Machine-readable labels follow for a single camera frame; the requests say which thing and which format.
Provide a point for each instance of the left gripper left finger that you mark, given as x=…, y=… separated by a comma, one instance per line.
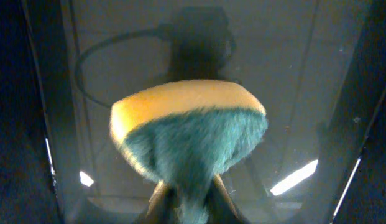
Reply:
x=161, y=207

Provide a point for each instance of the green yellow sponge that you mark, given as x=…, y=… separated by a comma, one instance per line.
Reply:
x=185, y=134

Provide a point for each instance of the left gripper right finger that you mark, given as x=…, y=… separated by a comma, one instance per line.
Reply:
x=222, y=209

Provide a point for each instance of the black plastic tray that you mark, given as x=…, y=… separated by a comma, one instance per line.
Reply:
x=318, y=68

